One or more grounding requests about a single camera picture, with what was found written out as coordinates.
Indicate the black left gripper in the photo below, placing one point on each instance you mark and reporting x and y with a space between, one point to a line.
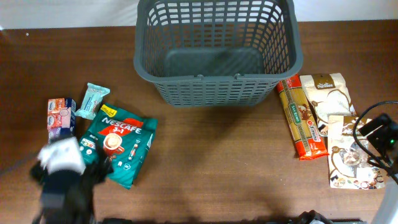
97 168

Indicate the green Nescafe coffee bag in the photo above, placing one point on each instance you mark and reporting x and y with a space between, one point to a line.
124 137

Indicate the Kleenex tissue pack box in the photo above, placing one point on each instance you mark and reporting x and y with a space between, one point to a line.
61 119

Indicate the light teal snack wrapper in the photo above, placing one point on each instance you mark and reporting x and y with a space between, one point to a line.
91 101

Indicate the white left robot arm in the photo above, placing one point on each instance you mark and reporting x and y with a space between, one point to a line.
62 154

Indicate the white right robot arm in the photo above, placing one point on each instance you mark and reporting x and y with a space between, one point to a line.
387 212

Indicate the beige pouch chocolate contents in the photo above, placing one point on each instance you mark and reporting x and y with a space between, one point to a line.
348 163

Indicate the beige pouch white contents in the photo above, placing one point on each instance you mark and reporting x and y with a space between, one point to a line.
328 95

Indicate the San Remo spaghetti packet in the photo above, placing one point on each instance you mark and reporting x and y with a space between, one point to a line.
305 134

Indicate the grey plastic basket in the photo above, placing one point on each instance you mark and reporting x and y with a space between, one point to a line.
216 53

